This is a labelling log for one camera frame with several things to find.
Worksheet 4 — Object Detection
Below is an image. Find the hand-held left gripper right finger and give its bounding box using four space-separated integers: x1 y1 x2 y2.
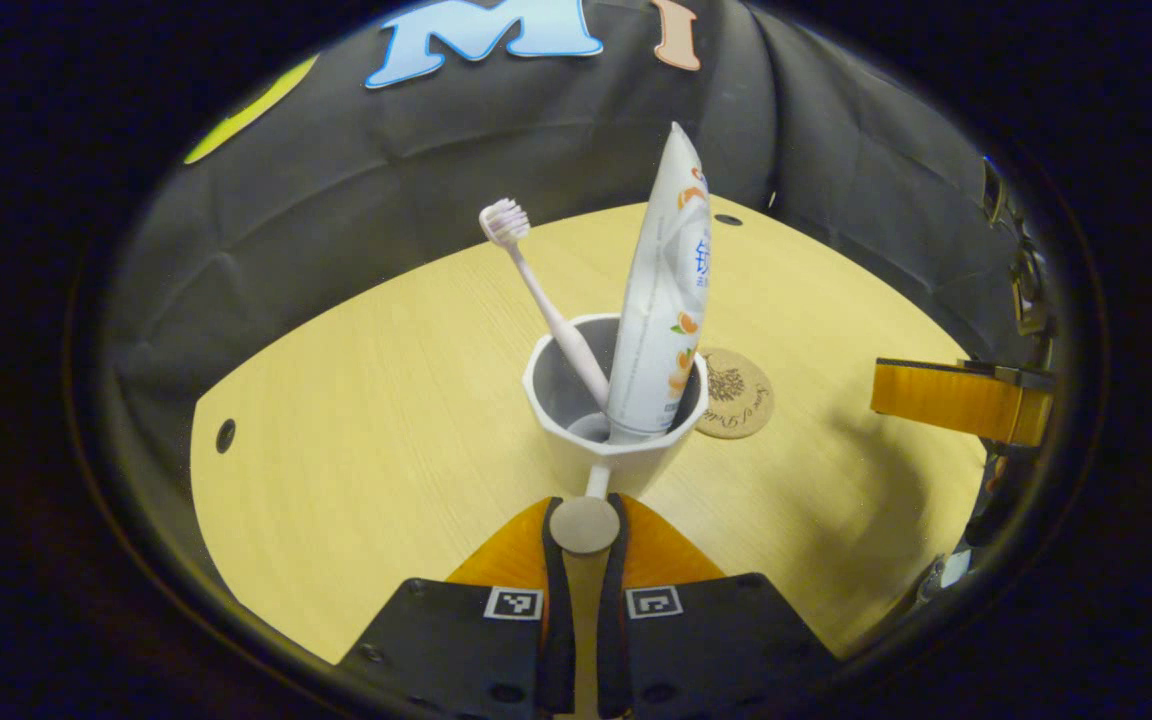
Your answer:
596 493 837 720

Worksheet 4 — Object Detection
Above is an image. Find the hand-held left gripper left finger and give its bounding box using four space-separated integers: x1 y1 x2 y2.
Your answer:
336 497 577 720

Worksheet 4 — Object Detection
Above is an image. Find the white cup with wooden handle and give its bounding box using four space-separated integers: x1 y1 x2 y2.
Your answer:
522 313 710 556

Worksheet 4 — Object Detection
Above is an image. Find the round cork coaster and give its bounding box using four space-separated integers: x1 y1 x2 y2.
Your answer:
694 347 775 440

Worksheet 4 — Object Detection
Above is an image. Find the white toothpaste tube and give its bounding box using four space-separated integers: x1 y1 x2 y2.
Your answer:
606 122 713 444

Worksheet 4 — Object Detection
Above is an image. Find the pink toothbrush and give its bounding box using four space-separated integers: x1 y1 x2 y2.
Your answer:
479 198 612 411

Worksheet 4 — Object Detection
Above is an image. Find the black backdrop cloth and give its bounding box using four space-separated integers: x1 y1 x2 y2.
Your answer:
101 0 1047 561

